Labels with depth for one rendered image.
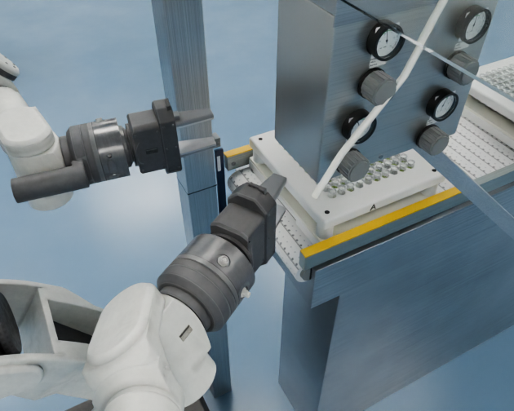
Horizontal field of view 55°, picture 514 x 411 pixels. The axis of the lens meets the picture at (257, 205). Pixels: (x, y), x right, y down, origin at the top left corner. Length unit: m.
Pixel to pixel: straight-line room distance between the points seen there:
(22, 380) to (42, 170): 0.29
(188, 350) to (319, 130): 0.27
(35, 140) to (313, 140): 0.37
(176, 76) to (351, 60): 0.36
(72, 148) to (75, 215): 1.52
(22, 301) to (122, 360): 0.48
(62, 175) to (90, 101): 2.28
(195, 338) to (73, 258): 1.58
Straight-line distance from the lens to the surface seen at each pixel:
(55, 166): 0.74
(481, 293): 1.49
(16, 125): 0.76
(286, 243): 0.80
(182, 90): 0.82
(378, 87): 0.52
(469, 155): 1.05
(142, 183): 2.31
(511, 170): 0.98
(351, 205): 0.77
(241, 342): 1.72
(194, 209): 0.97
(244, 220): 0.56
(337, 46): 0.49
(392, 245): 0.86
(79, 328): 0.94
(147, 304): 0.47
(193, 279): 0.51
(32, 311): 0.89
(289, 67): 0.57
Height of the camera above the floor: 1.47
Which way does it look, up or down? 43 degrees down
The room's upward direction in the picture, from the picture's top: straight up
